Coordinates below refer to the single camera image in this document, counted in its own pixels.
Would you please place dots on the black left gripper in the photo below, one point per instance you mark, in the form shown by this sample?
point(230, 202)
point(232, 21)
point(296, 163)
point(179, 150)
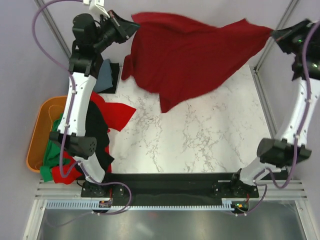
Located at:
point(125, 29)

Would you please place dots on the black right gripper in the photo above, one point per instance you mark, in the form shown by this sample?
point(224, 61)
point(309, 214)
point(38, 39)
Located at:
point(282, 35)

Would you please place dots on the dark red t shirt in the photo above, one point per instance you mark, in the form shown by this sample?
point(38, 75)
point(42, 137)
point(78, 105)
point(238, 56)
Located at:
point(180, 58)

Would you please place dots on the orange plastic basket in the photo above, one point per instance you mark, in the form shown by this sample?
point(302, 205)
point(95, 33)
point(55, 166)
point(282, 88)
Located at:
point(49, 111)

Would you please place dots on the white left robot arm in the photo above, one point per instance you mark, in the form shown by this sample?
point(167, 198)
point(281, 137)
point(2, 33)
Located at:
point(70, 134)

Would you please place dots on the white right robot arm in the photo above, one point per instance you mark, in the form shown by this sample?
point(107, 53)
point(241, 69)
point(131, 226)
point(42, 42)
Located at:
point(289, 146)

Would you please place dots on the folded black t shirt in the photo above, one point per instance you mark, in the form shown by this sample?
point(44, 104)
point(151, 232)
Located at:
point(115, 74)

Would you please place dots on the folded grey-blue t shirt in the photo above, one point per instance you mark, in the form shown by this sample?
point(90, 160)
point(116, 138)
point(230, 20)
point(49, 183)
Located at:
point(104, 79)

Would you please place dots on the bright red t shirt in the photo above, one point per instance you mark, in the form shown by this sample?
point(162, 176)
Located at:
point(116, 116)

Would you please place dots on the green t shirt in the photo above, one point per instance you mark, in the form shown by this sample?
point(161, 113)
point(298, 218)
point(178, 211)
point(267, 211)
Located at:
point(50, 169)

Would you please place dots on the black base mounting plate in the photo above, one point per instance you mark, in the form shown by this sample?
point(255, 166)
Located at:
point(169, 189)

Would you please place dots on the right aluminium frame post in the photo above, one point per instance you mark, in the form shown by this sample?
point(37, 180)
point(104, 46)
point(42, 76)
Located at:
point(276, 33)

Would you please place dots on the aluminium frame post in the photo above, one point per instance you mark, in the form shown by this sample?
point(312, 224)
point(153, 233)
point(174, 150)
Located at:
point(55, 31)
point(276, 33)

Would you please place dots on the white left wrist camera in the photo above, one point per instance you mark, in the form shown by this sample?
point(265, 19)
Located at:
point(97, 7)

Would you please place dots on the left aluminium frame post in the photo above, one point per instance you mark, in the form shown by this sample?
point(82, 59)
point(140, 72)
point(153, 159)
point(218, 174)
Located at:
point(55, 31)

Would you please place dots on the white slotted cable duct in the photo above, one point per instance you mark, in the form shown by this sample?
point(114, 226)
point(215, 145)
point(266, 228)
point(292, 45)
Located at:
point(98, 205)

